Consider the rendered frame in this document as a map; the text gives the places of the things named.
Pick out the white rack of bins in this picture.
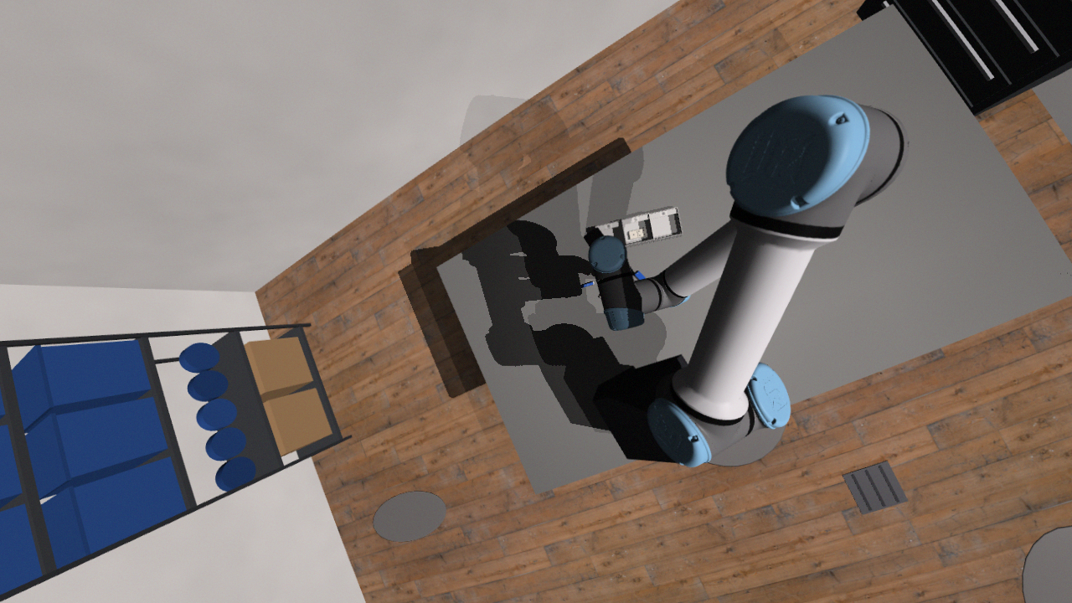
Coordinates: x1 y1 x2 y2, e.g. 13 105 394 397
596 207 682 248

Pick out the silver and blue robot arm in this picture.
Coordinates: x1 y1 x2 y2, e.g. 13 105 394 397
584 95 910 467

